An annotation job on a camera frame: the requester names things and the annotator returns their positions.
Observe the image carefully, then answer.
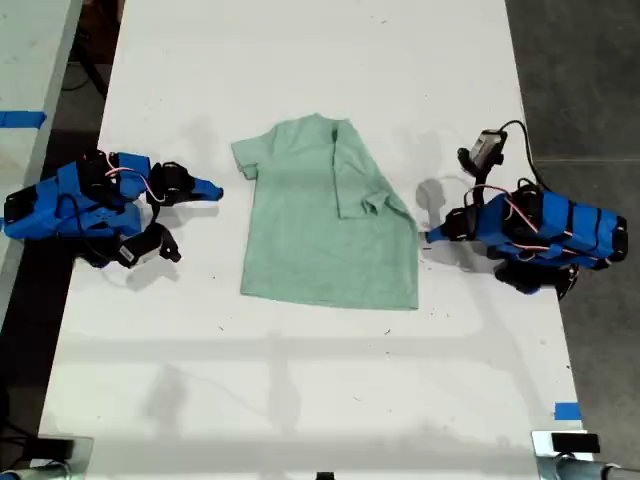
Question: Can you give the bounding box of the pale green T-shirt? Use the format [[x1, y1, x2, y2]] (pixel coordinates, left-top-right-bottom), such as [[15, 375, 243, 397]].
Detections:
[[230, 113, 420, 312]]

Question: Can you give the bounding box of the long blue tape strip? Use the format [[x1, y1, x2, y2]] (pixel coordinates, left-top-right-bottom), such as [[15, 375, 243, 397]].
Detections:
[[0, 110, 48, 129]]

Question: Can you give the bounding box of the white side table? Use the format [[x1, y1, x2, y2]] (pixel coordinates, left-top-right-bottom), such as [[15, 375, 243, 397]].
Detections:
[[0, 0, 84, 306]]

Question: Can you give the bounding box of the short blue tape strip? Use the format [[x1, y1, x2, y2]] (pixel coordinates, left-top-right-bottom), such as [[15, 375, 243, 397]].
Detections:
[[553, 401, 584, 422]]

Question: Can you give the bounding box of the small black box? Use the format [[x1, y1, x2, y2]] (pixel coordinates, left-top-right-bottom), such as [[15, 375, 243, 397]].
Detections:
[[36, 438, 77, 459], [551, 433, 601, 454]]

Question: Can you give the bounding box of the grey metal tube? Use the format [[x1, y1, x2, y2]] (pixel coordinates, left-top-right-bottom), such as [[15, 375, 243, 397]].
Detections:
[[0, 461, 70, 480], [556, 452, 640, 480]]

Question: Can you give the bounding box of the red and white servo wire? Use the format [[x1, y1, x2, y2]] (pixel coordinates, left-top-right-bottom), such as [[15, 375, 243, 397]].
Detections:
[[502, 196, 554, 237], [105, 153, 167, 204]]

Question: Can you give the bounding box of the black camera cable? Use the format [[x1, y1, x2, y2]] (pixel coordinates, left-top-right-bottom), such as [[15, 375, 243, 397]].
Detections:
[[499, 119, 547, 192], [142, 197, 166, 232]]

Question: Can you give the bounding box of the black camera stalk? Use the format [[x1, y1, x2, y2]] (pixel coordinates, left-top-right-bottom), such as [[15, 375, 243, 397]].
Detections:
[[147, 222, 183, 263], [456, 147, 504, 192]]

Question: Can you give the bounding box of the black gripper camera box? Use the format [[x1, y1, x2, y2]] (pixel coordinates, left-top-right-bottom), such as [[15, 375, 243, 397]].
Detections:
[[118, 234, 164, 270], [469, 129, 509, 166]]

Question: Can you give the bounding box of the black floor cable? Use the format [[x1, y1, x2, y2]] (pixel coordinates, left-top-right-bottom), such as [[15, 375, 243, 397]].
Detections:
[[63, 27, 110, 100]]

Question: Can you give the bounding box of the metal table bracket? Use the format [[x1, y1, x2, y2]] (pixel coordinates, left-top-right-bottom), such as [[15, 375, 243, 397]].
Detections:
[[530, 430, 589, 480], [29, 435, 95, 480]]

